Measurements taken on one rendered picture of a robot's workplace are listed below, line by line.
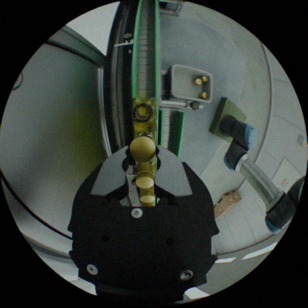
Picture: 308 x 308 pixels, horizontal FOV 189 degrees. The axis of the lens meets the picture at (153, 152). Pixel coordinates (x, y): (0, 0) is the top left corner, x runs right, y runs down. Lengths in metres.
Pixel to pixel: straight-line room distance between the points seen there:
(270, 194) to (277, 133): 3.29
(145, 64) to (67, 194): 0.46
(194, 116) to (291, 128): 3.38
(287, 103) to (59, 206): 3.96
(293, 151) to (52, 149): 3.74
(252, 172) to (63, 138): 0.59
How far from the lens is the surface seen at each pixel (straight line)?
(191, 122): 0.60
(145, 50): 0.47
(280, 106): 3.81
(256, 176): 0.48
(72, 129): 0.19
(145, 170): 0.17
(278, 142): 3.67
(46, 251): 0.20
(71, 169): 0.18
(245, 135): 0.52
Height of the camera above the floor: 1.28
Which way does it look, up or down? 60 degrees down
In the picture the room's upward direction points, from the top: 174 degrees clockwise
